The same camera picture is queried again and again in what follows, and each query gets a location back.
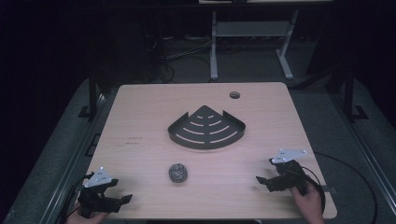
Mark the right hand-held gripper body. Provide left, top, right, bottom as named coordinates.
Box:
left=270, top=148, right=310, bottom=196

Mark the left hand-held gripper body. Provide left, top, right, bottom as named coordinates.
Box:
left=77, top=166, right=123, bottom=218

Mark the person's right hand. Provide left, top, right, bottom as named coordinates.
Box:
left=289, top=181, right=327, bottom=224

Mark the person's left hand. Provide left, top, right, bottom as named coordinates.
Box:
left=64, top=203, right=110, bottom=224

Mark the steel wool ball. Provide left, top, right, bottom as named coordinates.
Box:
left=168, top=163, right=189, bottom=184

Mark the black metal corner shelf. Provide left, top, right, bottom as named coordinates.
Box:
left=167, top=105, right=247, bottom=150

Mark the black metal stand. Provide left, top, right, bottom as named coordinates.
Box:
left=78, top=69, right=107, bottom=119
left=341, top=67, right=370, bottom=123

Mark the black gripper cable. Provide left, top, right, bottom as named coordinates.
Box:
left=301, top=165, right=327, bottom=217
left=58, top=173, right=95, bottom=224

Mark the aluminium floor rail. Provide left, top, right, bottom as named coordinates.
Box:
left=329, top=91, right=396, bottom=217
left=38, top=91, right=108, bottom=224

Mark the black floor cable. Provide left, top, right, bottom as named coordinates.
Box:
left=313, top=151, right=379, bottom=224

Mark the white metal desk frame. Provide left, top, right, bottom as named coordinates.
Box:
left=209, top=9, right=301, bottom=82

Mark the bundle of floor cables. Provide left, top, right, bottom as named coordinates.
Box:
left=145, top=33, right=217, bottom=84

